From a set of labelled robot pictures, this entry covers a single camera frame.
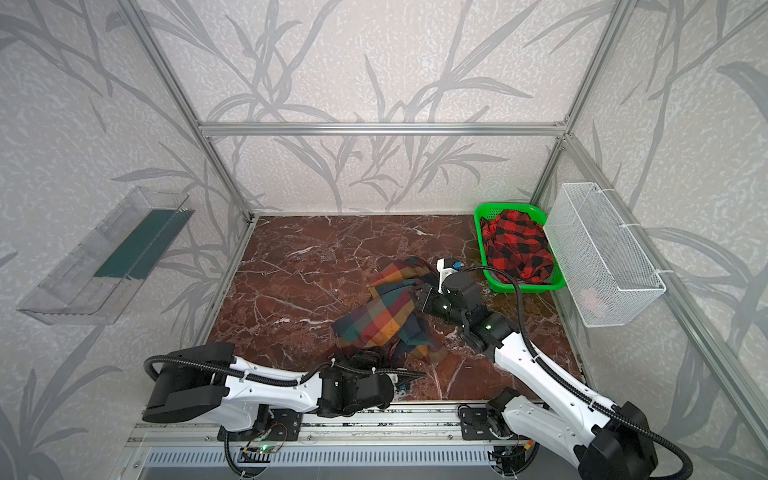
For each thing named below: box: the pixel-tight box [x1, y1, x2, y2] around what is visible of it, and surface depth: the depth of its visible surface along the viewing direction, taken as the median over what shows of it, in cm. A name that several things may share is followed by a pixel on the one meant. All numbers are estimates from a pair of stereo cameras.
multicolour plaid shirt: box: [333, 257, 447, 364], surface depth 82 cm
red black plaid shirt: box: [480, 210, 554, 284], surface depth 102 cm
